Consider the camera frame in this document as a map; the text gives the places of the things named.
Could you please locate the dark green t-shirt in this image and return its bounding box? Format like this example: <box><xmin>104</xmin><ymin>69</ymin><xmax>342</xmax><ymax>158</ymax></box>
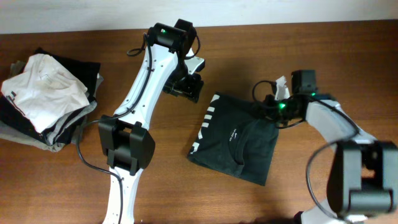
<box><xmin>187</xmin><ymin>92</ymin><xmax>279</xmax><ymax>186</ymax></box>

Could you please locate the white folded garment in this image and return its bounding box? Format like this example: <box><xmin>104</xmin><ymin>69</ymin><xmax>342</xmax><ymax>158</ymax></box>
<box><xmin>1</xmin><ymin>54</ymin><xmax>89</xmax><ymax>133</ymax></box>

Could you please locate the black folded garment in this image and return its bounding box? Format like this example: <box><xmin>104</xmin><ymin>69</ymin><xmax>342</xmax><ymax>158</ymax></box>
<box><xmin>1</xmin><ymin>47</ymin><xmax>101</xmax><ymax>146</ymax></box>

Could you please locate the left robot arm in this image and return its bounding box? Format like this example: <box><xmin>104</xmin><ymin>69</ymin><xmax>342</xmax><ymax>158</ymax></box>
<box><xmin>98</xmin><ymin>19</ymin><xmax>205</xmax><ymax>223</ymax></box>

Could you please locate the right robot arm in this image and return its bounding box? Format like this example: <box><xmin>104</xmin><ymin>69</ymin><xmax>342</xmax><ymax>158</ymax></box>
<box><xmin>254</xmin><ymin>70</ymin><xmax>397</xmax><ymax>224</ymax></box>

